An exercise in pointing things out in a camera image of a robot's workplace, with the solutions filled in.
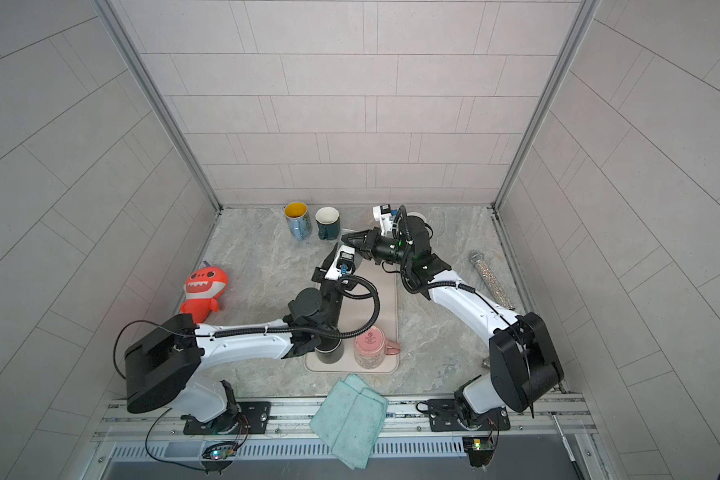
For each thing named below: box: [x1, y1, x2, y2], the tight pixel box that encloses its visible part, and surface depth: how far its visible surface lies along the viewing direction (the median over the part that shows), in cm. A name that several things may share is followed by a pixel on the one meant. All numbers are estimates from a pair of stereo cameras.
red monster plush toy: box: [180, 266, 228, 324], surface depth 87 cm
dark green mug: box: [315, 206, 340, 240], surface depth 104 cm
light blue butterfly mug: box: [284, 201, 312, 241], surface depth 104 cm
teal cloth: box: [309, 374, 389, 470], surface depth 71 cm
